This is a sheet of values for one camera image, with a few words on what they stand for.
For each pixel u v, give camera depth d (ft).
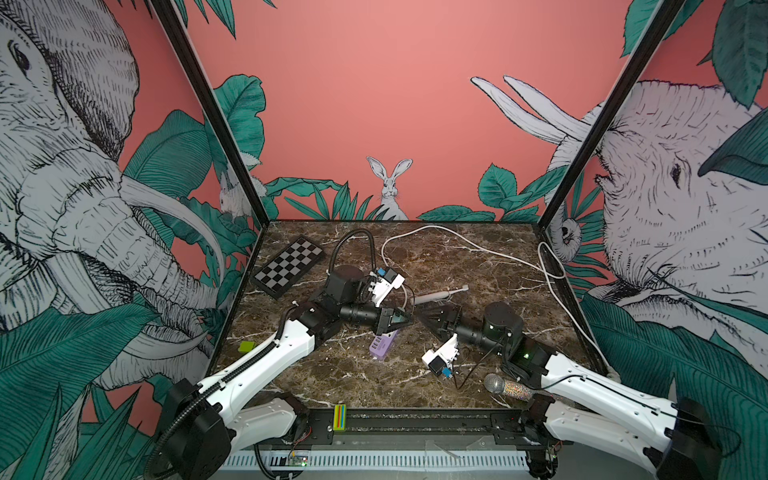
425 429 2.46
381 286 2.16
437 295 3.23
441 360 1.98
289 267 3.32
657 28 2.34
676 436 1.33
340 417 2.40
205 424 1.24
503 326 1.76
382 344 2.82
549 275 3.44
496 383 2.54
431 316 2.20
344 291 1.87
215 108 2.87
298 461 2.30
